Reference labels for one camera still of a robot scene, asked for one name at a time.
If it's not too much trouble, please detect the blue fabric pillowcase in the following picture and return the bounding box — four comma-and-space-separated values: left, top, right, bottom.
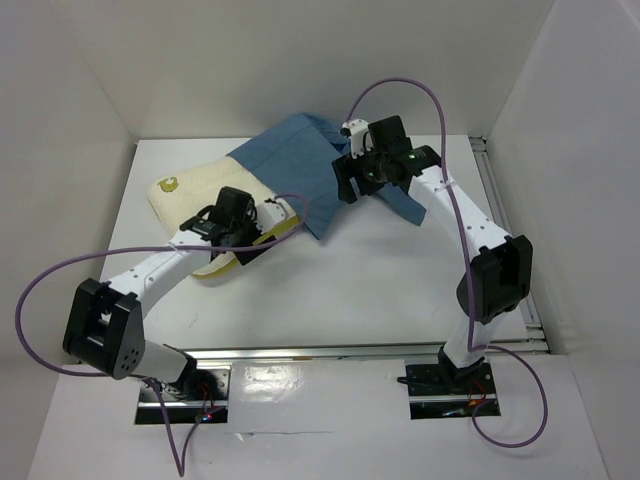
227, 112, 427, 244

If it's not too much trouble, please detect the cream quilted pillow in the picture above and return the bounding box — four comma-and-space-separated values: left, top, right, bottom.
146, 157, 301, 281

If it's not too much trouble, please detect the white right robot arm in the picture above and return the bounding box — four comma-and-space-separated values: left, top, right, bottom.
332, 116, 533, 392

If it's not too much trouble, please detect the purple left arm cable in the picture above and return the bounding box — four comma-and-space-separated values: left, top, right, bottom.
15, 193, 311, 477

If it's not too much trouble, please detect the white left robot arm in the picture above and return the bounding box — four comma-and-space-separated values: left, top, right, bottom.
62, 187, 288, 399

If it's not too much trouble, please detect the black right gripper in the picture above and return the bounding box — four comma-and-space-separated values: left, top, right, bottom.
331, 141, 388, 204

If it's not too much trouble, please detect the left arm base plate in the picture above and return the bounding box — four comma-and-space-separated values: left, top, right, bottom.
134, 365, 231, 425

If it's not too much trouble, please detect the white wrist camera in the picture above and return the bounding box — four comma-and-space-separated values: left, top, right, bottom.
256, 199, 290, 232
340, 119, 373, 158

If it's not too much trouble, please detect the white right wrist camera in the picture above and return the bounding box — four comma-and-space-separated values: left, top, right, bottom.
340, 119, 373, 158

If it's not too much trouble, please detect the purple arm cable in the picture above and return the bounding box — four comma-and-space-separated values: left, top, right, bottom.
15, 193, 311, 477
347, 78, 549, 446

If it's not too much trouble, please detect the aluminium table edge rail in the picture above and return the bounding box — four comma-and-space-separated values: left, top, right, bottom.
78, 339, 551, 365

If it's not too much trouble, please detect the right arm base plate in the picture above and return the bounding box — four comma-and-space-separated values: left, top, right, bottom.
396, 361, 501, 420

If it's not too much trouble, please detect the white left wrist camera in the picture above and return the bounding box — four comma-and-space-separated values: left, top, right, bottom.
256, 199, 290, 232

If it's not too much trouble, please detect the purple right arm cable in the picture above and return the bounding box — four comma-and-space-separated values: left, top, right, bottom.
347, 78, 549, 446

